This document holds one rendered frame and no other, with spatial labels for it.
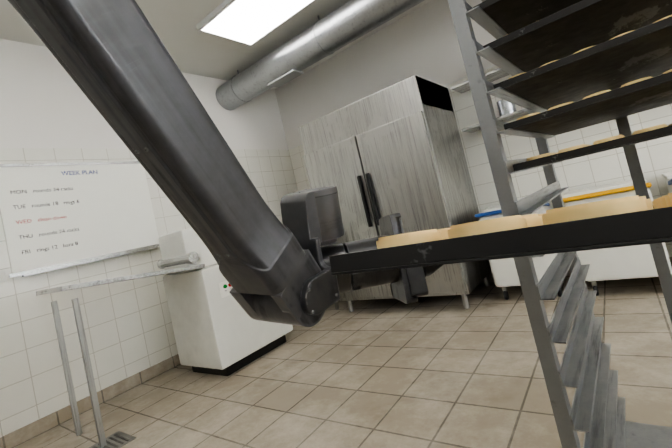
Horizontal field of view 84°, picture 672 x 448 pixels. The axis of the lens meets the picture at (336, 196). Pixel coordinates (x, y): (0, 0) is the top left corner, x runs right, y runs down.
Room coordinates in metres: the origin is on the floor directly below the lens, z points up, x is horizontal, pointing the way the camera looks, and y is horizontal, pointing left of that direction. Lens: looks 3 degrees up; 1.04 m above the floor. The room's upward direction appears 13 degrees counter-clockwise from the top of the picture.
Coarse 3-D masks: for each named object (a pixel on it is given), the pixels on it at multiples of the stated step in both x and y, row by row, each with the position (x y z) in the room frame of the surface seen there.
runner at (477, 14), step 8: (464, 0) 0.79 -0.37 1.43; (464, 8) 0.79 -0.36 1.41; (472, 8) 0.83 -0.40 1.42; (480, 8) 0.78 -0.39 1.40; (472, 16) 0.81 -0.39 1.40; (480, 16) 0.82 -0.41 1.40; (488, 16) 0.83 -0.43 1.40; (480, 24) 0.86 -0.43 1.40; (488, 24) 0.87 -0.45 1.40; (496, 24) 0.88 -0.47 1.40; (488, 32) 0.92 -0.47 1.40; (496, 32) 0.93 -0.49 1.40; (504, 32) 0.94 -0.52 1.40
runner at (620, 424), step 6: (618, 402) 1.25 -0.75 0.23; (624, 402) 1.25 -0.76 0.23; (618, 408) 1.22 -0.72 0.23; (624, 408) 1.22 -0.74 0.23; (618, 414) 1.20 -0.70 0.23; (624, 414) 1.19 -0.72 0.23; (618, 420) 1.17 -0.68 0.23; (624, 420) 1.17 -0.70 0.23; (618, 426) 1.15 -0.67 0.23; (624, 426) 1.14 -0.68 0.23; (618, 432) 1.12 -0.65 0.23; (624, 432) 1.12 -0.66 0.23; (618, 438) 1.10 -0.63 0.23; (624, 438) 1.10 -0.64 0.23; (618, 444) 1.08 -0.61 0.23; (624, 444) 1.07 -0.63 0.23
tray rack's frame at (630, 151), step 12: (624, 120) 1.14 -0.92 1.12; (624, 132) 1.15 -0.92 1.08; (540, 144) 1.27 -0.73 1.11; (636, 156) 1.14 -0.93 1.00; (552, 168) 1.26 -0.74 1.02; (636, 168) 1.15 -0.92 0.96; (552, 180) 1.27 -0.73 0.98; (636, 180) 1.15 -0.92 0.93; (636, 192) 1.16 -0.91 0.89; (552, 204) 1.28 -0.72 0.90; (660, 252) 1.15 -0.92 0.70; (660, 264) 1.15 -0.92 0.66; (660, 276) 1.15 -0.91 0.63; (636, 432) 1.22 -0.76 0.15; (648, 432) 1.21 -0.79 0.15; (660, 432) 1.20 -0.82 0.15; (636, 444) 1.17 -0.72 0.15; (648, 444) 1.16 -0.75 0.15; (660, 444) 1.15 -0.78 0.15
